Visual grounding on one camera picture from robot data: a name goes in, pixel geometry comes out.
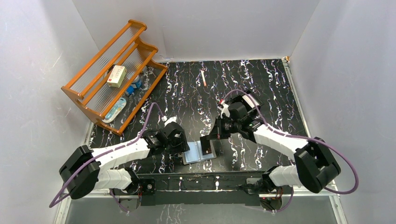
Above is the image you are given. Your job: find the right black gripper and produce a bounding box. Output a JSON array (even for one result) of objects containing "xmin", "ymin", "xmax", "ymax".
[{"xmin": 207, "ymin": 115, "xmax": 241, "ymax": 140}]

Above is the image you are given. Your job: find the silver metal card holder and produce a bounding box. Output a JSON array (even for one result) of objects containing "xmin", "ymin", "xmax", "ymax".
[{"xmin": 182, "ymin": 141, "xmax": 217, "ymax": 165}]

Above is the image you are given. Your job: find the black card tray box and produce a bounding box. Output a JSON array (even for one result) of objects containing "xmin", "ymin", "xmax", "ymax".
[{"xmin": 226, "ymin": 94, "xmax": 263, "ymax": 120}]

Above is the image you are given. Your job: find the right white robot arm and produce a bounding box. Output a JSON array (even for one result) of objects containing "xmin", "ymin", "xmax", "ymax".
[{"xmin": 200, "ymin": 103, "xmax": 341, "ymax": 193}]

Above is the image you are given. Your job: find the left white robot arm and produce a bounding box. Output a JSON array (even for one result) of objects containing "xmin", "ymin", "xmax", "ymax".
[{"xmin": 59, "ymin": 121, "xmax": 189, "ymax": 199}]

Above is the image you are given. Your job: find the white card stack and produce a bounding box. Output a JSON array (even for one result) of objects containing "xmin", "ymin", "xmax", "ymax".
[{"xmin": 242, "ymin": 95, "xmax": 260, "ymax": 108}]

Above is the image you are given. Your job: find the pink white pen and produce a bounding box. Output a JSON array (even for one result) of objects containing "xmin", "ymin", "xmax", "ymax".
[{"xmin": 200, "ymin": 70, "xmax": 207, "ymax": 87}]

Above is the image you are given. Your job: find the light blue blister pack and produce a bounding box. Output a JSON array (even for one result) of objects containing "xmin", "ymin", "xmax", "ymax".
[{"xmin": 102, "ymin": 97, "xmax": 127, "ymax": 123}]

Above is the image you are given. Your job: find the blue small bottle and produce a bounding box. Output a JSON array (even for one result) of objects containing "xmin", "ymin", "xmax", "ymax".
[{"xmin": 125, "ymin": 75, "xmax": 142, "ymax": 96}]

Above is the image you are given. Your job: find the orange wooden shelf rack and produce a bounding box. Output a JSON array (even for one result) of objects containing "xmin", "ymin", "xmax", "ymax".
[{"xmin": 61, "ymin": 20, "xmax": 168, "ymax": 134}]

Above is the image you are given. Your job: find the cream medicine box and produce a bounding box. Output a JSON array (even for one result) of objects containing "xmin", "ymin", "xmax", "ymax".
[{"xmin": 107, "ymin": 65, "xmax": 127, "ymax": 88}]

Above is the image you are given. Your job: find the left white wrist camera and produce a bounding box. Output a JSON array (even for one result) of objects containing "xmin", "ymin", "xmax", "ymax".
[{"xmin": 161, "ymin": 116, "xmax": 177, "ymax": 126}]

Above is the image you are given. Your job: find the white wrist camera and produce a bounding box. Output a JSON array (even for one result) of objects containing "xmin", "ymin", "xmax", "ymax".
[
  {"xmin": 161, "ymin": 116, "xmax": 177, "ymax": 126},
  {"xmin": 217, "ymin": 99, "xmax": 230, "ymax": 118}
]

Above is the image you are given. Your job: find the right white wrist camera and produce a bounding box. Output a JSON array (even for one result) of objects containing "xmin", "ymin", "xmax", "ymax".
[{"xmin": 217, "ymin": 99, "xmax": 230, "ymax": 118}]

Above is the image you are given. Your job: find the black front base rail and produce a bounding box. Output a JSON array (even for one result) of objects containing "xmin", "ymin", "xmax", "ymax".
[{"xmin": 138, "ymin": 171, "xmax": 268, "ymax": 206}]

